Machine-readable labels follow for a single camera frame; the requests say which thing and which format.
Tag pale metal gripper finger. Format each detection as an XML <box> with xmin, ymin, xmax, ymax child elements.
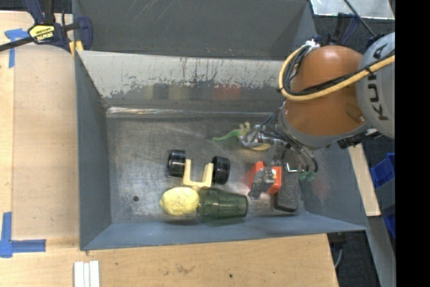
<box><xmin>247</xmin><ymin>169</ymin><xmax>267</xmax><ymax>200</ymax></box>
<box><xmin>263</xmin><ymin>167</ymin><xmax>277</xmax><ymax>193</ymax></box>

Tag orange block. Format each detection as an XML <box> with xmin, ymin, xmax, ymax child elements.
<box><xmin>248</xmin><ymin>161</ymin><xmax>284</xmax><ymax>196</ymax></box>

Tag dark grey sponge block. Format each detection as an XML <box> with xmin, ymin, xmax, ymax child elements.
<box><xmin>273</xmin><ymin>170</ymin><xmax>302</xmax><ymax>213</ymax></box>

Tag green glass cup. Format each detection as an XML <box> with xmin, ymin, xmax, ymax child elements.
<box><xmin>196</xmin><ymin>187</ymin><xmax>249</xmax><ymax>222</ymax></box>

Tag green toy lizard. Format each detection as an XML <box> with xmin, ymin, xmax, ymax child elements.
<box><xmin>212</xmin><ymin>122</ymin><xmax>252</xmax><ymax>142</ymax></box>

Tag cream toy axle black wheels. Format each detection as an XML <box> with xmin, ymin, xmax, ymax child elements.
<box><xmin>165</xmin><ymin>149</ymin><xmax>231</xmax><ymax>188</ymax></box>

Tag yellow lemon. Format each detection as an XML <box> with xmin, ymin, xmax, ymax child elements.
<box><xmin>159</xmin><ymin>186</ymin><xmax>201</xmax><ymax>218</ymax></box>

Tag grey metal bin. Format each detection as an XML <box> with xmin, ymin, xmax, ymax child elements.
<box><xmin>70</xmin><ymin>0</ymin><xmax>371</xmax><ymax>251</ymax></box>

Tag pale wood board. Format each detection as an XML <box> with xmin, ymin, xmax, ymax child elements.
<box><xmin>11</xmin><ymin>43</ymin><xmax>81</xmax><ymax>241</ymax></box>

